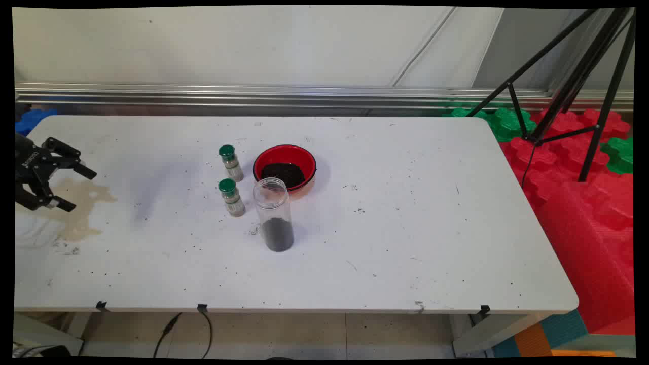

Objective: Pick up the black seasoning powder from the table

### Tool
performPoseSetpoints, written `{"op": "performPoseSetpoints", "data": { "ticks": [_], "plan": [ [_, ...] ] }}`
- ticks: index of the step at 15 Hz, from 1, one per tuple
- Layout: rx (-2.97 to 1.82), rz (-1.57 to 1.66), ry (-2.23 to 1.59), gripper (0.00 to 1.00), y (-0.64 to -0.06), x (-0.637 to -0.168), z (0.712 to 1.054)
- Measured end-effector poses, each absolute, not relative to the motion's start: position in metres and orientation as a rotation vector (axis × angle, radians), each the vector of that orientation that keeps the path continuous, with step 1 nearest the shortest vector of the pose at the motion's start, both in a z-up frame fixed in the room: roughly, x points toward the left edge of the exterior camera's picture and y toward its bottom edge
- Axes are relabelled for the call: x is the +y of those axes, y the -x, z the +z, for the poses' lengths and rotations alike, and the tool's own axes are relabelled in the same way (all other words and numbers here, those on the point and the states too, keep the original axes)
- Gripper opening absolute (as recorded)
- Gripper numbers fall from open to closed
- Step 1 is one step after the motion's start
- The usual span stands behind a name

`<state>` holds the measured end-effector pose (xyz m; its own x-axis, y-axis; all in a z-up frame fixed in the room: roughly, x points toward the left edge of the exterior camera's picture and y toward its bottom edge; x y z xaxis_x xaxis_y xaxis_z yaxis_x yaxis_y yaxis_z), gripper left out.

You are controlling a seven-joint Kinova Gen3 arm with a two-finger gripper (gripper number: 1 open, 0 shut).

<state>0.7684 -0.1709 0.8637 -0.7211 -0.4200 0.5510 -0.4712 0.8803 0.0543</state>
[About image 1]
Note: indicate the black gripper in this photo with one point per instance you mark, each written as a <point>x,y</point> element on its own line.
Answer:
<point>29,159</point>

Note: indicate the clear jar with black seeds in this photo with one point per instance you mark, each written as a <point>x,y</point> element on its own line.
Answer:
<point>276,228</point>

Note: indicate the dark blue foam block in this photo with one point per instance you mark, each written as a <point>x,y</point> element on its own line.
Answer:
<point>33,120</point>

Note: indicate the white table leg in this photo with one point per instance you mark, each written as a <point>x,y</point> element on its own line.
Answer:
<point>487,337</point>
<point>50,334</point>

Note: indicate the green-capped spice bottle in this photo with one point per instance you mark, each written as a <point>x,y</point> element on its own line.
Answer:
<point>232,165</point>
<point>232,200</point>

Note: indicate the red bowl with black seeds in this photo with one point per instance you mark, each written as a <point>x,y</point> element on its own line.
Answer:
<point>284,157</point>

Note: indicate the green studded foam block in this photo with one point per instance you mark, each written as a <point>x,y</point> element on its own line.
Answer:
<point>621,154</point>
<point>507,124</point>

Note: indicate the red studded foam blocks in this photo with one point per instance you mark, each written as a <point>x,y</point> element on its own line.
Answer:
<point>557,152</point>

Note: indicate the orange foam block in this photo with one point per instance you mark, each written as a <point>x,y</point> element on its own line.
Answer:
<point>532,342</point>

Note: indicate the light blue foam block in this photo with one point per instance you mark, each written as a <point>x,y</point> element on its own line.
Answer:
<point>563,327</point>

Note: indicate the large red foam block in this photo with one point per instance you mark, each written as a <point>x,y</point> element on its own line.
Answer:
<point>588,243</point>

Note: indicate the black tripod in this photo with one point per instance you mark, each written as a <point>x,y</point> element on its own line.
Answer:
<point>583,71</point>

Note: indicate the aluminium rail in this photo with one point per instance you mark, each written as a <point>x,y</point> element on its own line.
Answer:
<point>253,96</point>

